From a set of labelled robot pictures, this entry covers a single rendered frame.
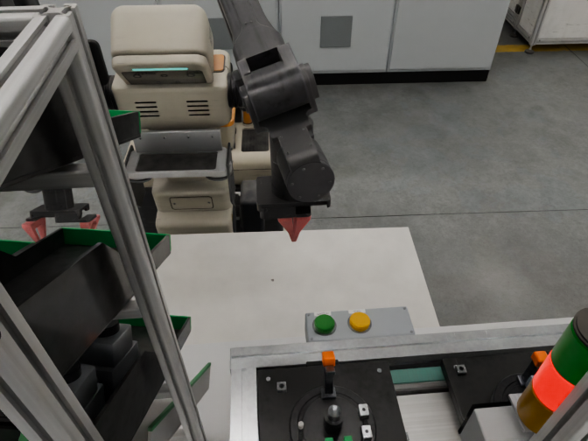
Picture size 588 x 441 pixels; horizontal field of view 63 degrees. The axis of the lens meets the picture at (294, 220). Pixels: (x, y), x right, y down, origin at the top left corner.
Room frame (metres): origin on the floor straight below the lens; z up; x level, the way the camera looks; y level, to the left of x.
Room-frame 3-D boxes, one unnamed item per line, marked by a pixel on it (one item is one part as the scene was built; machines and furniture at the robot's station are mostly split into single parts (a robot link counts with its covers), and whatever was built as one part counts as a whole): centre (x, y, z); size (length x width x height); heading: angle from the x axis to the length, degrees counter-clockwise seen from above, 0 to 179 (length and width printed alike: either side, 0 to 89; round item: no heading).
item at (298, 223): (0.52, 0.01, 1.28); 0.07 x 0.07 x 0.09; 4
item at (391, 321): (0.55, -0.13, 0.93); 0.21 x 0.07 x 0.06; 95
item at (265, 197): (0.52, 0.00, 1.35); 0.10 x 0.07 x 0.07; 94
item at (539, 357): (0.40, -0.40, 1.04); 0.04 x 0.02 x 0.08; 5
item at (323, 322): (0.55, -0.06, 0.96); 0.04 x 0.04 x 0.02
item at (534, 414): (0.23, -0.26, 1.28); 0.05 x 0.05 x 0.05
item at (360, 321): (0.55, -0.13, 0.96); 0.04 x 0.04 x 0.02
